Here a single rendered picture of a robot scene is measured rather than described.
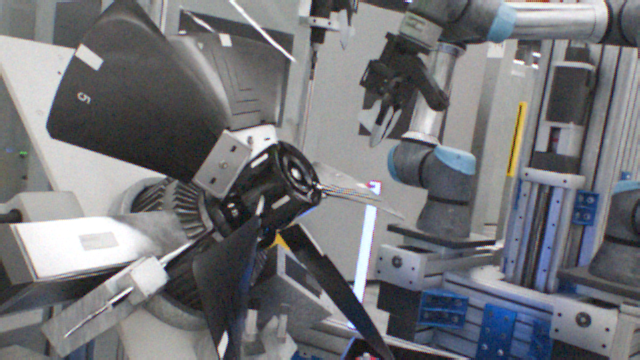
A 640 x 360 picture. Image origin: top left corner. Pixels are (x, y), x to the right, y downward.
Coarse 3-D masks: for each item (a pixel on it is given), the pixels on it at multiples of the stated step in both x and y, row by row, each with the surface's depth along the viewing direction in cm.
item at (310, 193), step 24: (288, 144) 109; (264, 168) 103; (288, 168) 107; (312, 168) 112; (240, 192) 105; (264, 192) 103; (288, 192) 102; (312, 192) 110; (216, 216) 106; (240, 216) 107; (264, 216) 105; (288, 216) 106; (264, 240) 111
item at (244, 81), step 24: (192, 48) 122; (216, 48) 124; (240, 48) 126; (264, 48) 129; (216, 72) 121; (240, 72) 121; (264, 72) 124; (216, 96) 118; (240, 96) 118; (264, 96) 119; (240, 120) 115; (264, 120) 115
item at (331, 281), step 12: (312, 264) 113; (324, 264) 109; (324, 276) 113; (336, 276) 108; (324, 288) 117; (336, 288) 112; (348, 288) 106; (336, 300) 116; (348, 300) 111; (348, 312) 116; (360, 312) 108; (360, 324) 115; (372, 324) 104; (372, 336) 112; (384, 348) 107
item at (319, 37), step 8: (312, 0) 114; (320, 0) 112; (328, 0) 113; (312, 8) 114; (320, 8) 113; (328, 8) 113; (320, 16) 113; (328, 16) 114; (312, 32) 114; (320, 32) 114; (312, 40) 114; (320, 40) 114
